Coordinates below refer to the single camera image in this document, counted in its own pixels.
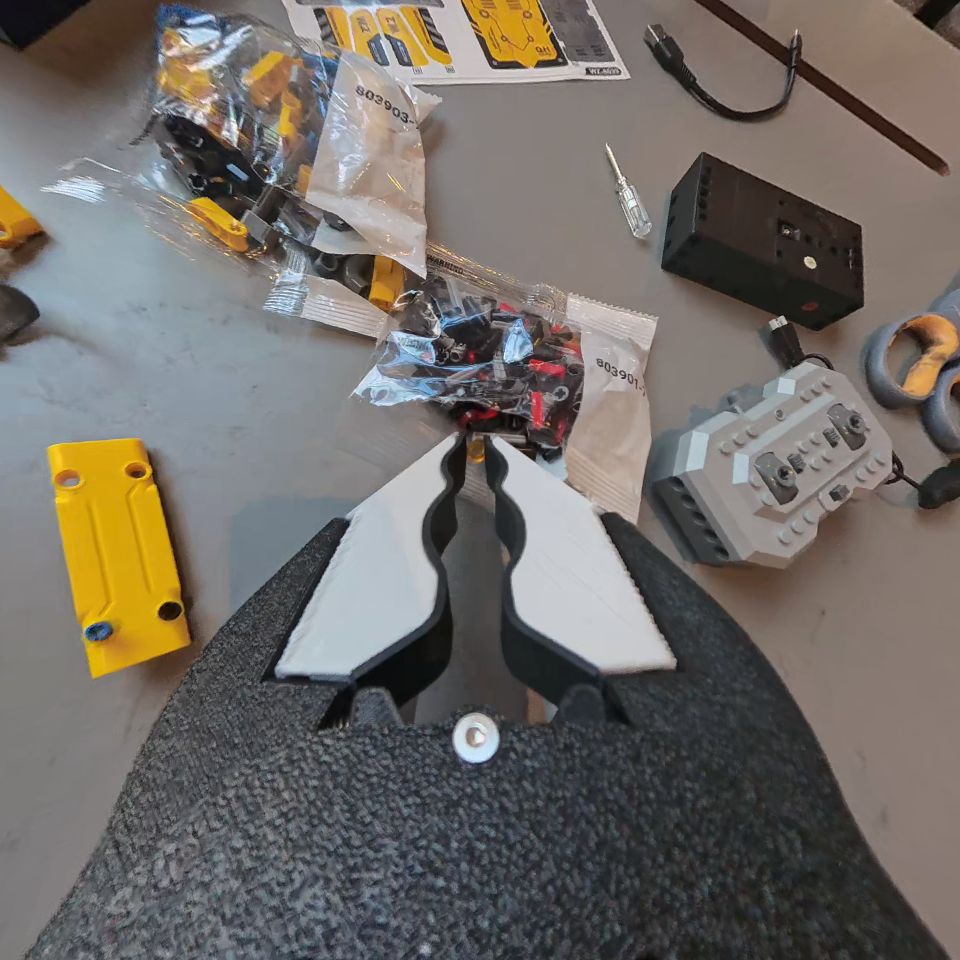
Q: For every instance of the bag of yellow bricks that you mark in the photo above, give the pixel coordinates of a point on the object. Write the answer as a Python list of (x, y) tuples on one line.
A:
[(247, 135)]

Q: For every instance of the grey yellow scissors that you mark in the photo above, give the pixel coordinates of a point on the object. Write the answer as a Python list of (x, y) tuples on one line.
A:
[(907, 360)]

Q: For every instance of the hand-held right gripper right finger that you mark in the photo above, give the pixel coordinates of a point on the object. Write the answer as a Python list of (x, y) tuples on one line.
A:
[(577, 585)]

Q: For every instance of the black pin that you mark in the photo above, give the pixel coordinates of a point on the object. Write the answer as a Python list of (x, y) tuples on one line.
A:
[(171, 611)]

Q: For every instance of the grey hub brick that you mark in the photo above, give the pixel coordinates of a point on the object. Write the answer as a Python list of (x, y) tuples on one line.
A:
[(780, 465)]

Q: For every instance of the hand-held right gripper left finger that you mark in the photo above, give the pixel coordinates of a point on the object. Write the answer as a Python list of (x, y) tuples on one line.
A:
[(375, 585)]

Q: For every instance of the yellow grey brick assembly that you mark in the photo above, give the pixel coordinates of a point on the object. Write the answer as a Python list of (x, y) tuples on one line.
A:
[(15, 221)]

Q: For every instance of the yellow panel brick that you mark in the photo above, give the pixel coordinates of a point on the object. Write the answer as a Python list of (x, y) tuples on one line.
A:
[(112, 555)]

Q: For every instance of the yellow grey sticker sheet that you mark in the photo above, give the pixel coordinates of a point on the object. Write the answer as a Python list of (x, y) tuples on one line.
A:
[(487, 37)]

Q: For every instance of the bag of black red pins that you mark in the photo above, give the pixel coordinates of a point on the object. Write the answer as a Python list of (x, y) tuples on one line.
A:
[(510, 360)]

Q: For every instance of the grey desk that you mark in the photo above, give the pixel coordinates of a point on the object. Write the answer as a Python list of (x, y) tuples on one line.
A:
[(187, 360)]

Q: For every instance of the black battery box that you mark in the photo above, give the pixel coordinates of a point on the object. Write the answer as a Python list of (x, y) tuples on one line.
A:
[(757, 240)]

